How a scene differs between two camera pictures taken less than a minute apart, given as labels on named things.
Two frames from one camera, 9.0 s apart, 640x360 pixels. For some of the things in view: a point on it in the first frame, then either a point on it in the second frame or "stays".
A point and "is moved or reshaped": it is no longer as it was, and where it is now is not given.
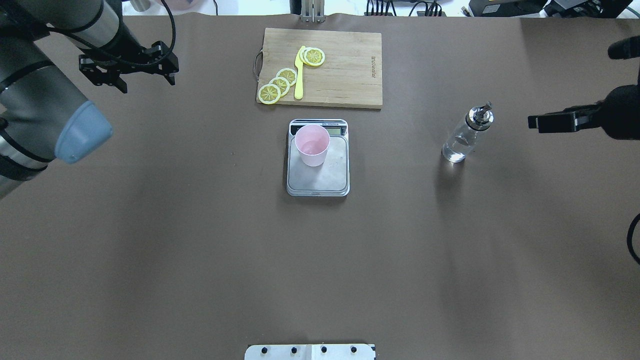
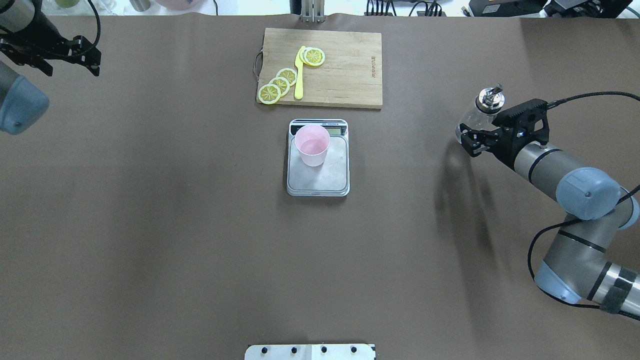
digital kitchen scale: x=331 y=179 stays
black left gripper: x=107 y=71 to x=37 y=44
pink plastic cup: x=312 y=141 stays
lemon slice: x=283 y=84 stays
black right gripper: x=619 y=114 to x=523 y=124
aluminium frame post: x=313 y=11 stays
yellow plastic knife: x=298 y=88 stays
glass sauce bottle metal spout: x=480 y=118 is moved or reshaped
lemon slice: x=314 y=56 stays
